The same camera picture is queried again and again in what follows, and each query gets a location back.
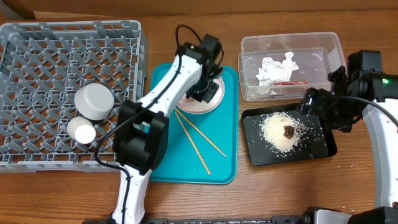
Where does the wooden chopstick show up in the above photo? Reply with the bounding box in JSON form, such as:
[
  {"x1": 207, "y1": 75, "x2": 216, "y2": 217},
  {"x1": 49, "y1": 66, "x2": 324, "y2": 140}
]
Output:
[
  {"x1": 175, "y1": 109, "x2": 226, "y2": 157},
  {"x1": 174, "y1": 112, "x2": 211, "y2": 175}
]

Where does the brown food scrap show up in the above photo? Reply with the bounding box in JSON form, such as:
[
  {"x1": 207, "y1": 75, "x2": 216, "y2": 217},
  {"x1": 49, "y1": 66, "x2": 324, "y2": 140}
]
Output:
[{"x1": 284, "y1": 126, "x2": 295, "y2": 139}]

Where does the red snack wrapper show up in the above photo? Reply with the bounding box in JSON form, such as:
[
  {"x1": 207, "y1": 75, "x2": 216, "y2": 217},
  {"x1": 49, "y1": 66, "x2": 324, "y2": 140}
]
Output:
[{"x1": 273, "y1": 81, "x2": 308, "y2": 86}]

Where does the pile of rice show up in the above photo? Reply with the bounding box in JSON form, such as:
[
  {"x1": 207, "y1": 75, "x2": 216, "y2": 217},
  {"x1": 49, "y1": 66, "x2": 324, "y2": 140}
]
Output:
[{"x1": 259, "y1": 112, "x2": 308, "y2": 154}]

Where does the white napkin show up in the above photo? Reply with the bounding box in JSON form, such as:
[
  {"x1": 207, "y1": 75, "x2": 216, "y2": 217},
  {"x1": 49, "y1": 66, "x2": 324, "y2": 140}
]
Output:
[{"x1": 256, "y1": 52, "x2": 299, "y2": 86}]

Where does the grey shallow bowl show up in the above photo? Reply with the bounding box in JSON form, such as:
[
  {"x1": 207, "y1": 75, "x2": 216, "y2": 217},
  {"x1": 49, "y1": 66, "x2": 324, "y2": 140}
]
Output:
[{"x1": 74, "y1": 83, "x2": 114, "y2": 121}]

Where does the white paper cup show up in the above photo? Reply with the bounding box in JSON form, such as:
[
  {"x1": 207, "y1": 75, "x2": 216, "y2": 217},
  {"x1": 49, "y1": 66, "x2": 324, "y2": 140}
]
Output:
[{"x1": 67, "y1": 116, "x2": 96, "y2": 144}]

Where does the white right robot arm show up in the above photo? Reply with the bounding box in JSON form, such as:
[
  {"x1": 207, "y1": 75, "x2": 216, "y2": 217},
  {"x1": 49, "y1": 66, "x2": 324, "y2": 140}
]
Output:
[{"x1": 297, "y1": 65, "x2": 397, "y2": 223}]

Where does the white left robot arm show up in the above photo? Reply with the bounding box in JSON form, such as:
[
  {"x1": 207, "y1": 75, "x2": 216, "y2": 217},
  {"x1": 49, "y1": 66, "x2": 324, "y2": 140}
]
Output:
[{"x1": 111, "y1": 41, "x2": 224, "y2": 223}]

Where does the large white round plate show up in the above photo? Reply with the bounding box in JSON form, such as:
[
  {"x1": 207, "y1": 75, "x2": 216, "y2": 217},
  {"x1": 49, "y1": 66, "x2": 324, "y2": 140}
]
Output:
[{"x1": 177, "y1": 77, "x2": 225, "y2": 114}]

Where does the teal plastic tray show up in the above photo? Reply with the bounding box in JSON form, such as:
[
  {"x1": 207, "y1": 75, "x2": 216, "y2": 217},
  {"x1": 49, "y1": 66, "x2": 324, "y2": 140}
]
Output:
[{"x1": 150, "y1": 66, "x2": 239, "y2": 185}]

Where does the black plastic tray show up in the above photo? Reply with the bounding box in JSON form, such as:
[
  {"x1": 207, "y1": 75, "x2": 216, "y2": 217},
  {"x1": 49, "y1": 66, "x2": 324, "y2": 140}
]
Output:
[{"x1": 241, "y1": 103, "x2": 336, "y2": 166}]

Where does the clear plastic bin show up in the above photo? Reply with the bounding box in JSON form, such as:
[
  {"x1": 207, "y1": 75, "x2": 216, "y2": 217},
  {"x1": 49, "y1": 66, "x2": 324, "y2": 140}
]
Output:
[{"x1": 238, "y1": 32, "x2": 346, "y2": 101}]

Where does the grey plastic dish rack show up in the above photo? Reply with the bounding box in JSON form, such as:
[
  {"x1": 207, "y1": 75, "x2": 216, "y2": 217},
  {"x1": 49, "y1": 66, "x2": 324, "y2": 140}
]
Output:
[{"x1": 1, "y1": 20, "x2": 149, "y2": 173}]

